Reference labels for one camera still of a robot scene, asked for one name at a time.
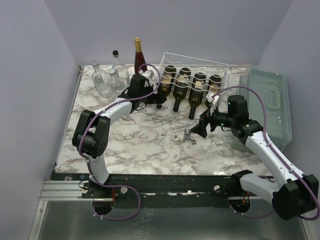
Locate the clear bottle dark cork stopper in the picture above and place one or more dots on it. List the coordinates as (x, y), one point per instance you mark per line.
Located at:
(120, 68)

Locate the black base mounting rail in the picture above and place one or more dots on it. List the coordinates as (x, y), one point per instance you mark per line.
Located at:
(131, 198)

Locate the dark bottle black neck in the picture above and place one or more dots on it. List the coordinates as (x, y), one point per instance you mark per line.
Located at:
(196, 93)
(180, 90)

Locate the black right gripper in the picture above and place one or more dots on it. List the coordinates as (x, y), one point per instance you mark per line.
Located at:
(208, 120)

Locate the green bottle silver neck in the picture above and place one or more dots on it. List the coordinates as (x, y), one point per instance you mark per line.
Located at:
(167, 78)
(213, 86)

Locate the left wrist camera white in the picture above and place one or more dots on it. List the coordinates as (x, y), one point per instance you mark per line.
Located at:
(150, 75)

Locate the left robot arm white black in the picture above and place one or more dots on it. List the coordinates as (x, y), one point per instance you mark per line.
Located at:
(92, 131)

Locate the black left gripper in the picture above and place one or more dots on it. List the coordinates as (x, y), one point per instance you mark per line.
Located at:
(156, 98)

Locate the clear plastic storage box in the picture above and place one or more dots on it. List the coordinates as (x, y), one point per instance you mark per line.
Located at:
(272, 87)

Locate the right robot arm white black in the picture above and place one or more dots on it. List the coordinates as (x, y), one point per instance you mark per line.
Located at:
(292, 193)

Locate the chrome faucet with white fitting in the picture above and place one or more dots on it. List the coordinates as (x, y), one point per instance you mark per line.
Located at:
(184, 137)

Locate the aluminium extrusion rail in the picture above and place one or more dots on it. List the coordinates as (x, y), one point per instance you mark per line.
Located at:
(221, 186)

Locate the red wine bottle gold cap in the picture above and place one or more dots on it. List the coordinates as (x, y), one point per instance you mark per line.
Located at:
(139, 57)

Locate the white wire wine rack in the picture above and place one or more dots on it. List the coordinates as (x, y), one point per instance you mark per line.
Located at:
(191, 74)

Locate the clear bottle silver stopper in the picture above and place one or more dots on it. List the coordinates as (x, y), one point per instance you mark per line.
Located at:
(117, 84)
(100, 80)

